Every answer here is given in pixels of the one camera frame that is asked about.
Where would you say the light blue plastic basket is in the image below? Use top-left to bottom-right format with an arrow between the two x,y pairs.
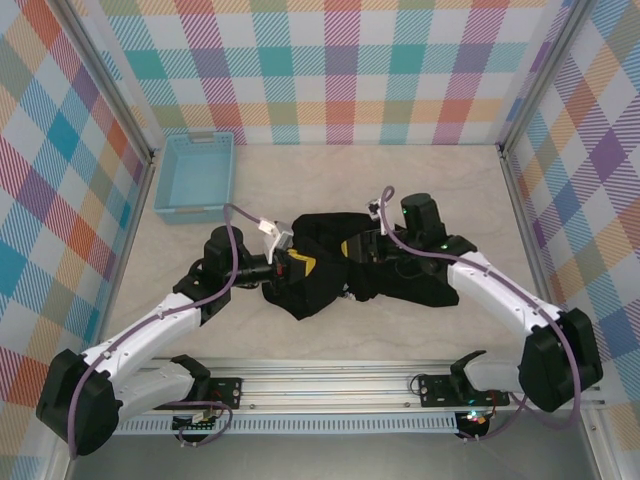
152,131 -> 236,225

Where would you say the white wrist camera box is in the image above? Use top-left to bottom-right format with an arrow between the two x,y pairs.
366,198 -> 389,236
257,215 -> 295,264

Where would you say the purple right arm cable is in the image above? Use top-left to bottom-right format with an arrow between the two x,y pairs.
378,185 -> 585,445

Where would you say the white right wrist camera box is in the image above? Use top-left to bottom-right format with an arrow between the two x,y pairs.
366,198 -> 389,236

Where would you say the white slotted cable duct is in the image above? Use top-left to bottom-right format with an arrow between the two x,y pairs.
113,412 -> 459,435

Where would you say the black controller board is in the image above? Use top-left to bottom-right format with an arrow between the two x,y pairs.
453,408 -> 490,439
171,410 -> 224,435

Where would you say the black t-shirt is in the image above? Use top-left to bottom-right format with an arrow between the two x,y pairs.
263,210 -> 460,321

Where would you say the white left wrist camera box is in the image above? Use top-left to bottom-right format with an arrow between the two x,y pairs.
257,215 -> 295,264

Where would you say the aluminium frame bar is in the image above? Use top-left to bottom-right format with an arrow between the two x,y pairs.
58,0 -> 157,162
47,452 -> 76,480
496,0 -> 600,157
498,143 -> 559,314
582,407 -> 626,480
92,148 -> 160,354

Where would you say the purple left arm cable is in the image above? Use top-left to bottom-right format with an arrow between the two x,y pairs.
69,202 -> 266,459

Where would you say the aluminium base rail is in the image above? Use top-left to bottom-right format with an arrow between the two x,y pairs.
117,355 -> 607,414

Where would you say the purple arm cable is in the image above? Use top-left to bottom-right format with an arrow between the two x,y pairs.
378,185 -> 585,445
69,202 -> 266,459

